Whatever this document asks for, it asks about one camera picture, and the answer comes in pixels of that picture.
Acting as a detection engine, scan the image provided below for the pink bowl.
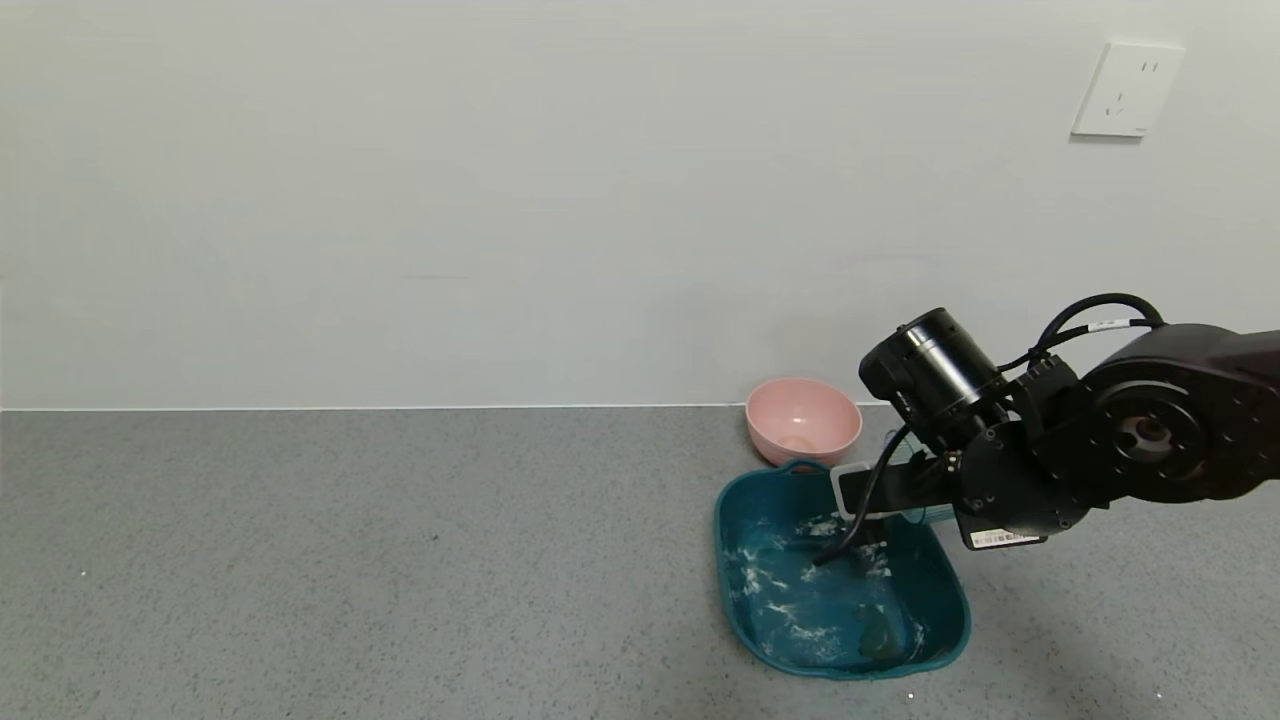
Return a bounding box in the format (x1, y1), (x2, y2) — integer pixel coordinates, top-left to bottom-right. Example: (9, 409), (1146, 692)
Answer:
(744, 377), (863, 469)

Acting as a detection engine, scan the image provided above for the teal plastic tray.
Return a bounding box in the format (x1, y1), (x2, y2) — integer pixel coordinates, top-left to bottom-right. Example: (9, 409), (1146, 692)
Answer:
(713, 460), (972, 682)

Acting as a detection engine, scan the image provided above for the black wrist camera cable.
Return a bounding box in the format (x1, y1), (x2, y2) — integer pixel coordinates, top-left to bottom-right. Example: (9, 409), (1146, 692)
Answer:
(812, 425), (913, 569)

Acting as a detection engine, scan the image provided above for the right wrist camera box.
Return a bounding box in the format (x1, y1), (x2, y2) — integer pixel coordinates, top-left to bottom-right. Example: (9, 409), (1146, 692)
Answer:
(831, 461), (961, 522)

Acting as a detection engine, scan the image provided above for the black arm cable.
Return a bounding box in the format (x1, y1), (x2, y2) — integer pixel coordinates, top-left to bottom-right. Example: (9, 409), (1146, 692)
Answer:
(998, 292), (1167, 373)

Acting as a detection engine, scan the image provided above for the white wall socket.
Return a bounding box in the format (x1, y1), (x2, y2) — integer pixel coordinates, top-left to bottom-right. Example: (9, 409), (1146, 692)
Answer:
(1070, 41), (1186, 140)

